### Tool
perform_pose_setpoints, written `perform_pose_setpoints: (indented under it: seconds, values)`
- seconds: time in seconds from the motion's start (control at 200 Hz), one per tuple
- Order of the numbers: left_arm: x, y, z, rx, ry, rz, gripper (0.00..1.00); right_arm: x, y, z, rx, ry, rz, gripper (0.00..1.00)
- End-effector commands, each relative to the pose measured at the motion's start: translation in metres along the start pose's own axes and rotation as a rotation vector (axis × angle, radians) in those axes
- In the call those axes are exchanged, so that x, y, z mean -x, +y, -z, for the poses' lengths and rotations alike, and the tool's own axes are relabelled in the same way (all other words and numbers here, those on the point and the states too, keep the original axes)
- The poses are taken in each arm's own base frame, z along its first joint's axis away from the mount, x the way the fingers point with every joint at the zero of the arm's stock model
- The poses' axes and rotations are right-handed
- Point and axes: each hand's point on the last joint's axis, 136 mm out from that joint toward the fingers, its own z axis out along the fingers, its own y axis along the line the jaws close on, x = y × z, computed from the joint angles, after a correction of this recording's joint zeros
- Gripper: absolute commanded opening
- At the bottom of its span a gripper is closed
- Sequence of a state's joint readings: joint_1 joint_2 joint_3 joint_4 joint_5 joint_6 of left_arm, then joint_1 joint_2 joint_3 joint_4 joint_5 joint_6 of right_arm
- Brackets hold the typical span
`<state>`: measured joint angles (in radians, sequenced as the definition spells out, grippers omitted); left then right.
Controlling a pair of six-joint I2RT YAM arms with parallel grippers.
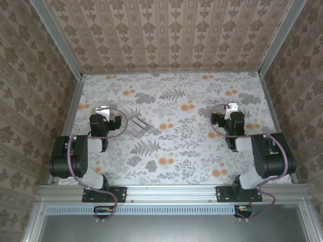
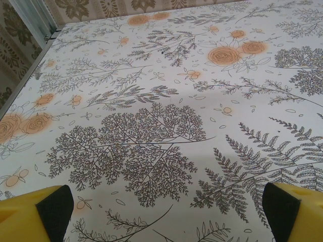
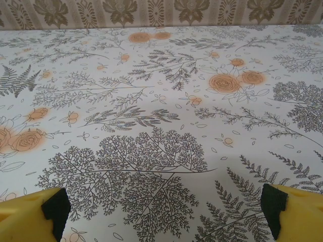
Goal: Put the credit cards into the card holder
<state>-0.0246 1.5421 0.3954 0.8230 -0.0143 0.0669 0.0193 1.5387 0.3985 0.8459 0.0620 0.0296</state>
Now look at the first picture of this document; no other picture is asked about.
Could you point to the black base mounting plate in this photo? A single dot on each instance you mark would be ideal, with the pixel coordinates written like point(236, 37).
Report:
point(121, 194)
point(222, 194)

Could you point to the long aluminium profile beam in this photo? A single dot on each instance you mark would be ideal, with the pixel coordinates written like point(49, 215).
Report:
point(171, 192)

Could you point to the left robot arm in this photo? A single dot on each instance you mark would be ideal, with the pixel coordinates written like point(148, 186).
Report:
point(75, 156)

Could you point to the aluminium table edge rail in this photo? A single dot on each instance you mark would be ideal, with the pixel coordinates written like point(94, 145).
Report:
point(273, 113)
point(67, 126)

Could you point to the floral patterned table cover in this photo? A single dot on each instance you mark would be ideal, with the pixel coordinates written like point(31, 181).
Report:
point(176, 113)

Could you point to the small connector board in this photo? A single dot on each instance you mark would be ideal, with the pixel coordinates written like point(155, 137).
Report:
point(104, 211)
point(243, 210)

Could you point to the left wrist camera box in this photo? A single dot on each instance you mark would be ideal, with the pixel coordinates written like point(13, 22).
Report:
point(103, 112)

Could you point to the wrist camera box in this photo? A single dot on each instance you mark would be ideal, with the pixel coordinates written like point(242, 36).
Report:
point(103, 112)
point(232, 107)

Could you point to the aluminium frame post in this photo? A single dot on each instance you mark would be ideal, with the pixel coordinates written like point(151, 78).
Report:
point(57, 37)
point(280, 37)

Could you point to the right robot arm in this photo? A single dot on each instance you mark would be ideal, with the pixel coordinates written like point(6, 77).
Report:
point(272, 161)

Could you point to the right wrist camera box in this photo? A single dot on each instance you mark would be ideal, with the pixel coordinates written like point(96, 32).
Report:
point(232, 107)

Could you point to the grey sheet metal panel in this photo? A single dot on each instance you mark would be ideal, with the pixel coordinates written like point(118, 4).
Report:
point(171, 229)

